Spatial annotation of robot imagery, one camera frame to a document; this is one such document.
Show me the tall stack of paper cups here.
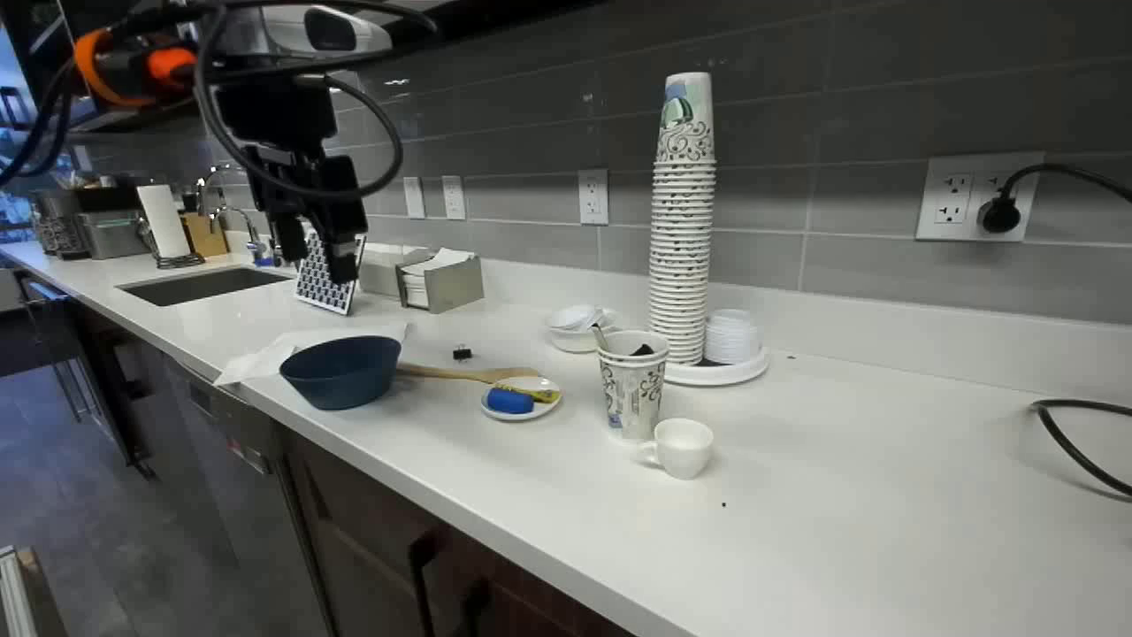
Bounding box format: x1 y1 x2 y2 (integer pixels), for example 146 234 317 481
646 67 722 367

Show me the blue sponge piece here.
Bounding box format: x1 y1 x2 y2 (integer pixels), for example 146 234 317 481
483 387 537 417

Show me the wooden block holder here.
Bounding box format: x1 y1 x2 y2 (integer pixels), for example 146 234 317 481
175 190 233 266

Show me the black cabinet handle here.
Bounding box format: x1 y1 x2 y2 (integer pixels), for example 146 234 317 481
402 526 448 637

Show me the grey napkin holder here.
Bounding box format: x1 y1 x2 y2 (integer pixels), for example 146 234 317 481
397 247 489 316

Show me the white double power outlet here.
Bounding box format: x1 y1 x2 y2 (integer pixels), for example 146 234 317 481
911 148 1048 247

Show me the stainless dishwasher front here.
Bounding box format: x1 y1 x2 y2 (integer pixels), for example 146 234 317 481
136 349 335 637

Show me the small soap bottle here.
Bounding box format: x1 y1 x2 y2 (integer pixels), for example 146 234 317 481
247 217 284 268

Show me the patterned paper cup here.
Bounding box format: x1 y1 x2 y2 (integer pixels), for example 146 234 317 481
595 327 673 447

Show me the black plug with cable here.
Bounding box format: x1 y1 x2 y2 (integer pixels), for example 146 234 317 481
972 161 1132 237

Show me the white saucer with cup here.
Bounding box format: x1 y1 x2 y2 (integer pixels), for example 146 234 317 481
542 300 622 358

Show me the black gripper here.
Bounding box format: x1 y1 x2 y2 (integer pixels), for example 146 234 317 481
215 73 372 288

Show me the white tissue box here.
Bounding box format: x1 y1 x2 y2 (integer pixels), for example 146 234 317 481
356 240 434 300

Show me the small white saucer plate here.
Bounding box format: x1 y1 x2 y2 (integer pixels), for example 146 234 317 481
477 371 566 424

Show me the white wall outlet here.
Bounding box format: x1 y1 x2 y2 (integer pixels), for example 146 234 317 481
577 166 613 228

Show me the small white espresso cup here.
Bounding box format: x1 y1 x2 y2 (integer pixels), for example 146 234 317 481
635 414 718 481

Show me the wooden spoon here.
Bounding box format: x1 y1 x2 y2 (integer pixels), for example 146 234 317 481
392 360 559 396

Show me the white card stand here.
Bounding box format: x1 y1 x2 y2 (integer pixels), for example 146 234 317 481
133 182 198 268

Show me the countertop sink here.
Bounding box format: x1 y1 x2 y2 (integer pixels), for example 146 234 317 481
116 266 293 312

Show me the white paper napkin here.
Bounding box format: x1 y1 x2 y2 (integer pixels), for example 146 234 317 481
207 322 418 393

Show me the white round plate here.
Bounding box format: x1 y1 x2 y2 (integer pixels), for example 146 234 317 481
661 345 772 393

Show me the blue bowl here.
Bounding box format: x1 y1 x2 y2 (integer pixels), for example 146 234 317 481
277 334 406 414

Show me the grey countertop appliance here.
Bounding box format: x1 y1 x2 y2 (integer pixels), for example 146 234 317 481
32 178 155 262

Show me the blue white patterned box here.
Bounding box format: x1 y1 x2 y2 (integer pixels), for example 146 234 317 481
290 228 359 322

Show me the black cable loop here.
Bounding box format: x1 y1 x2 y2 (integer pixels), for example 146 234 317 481
1030 396 1132 504

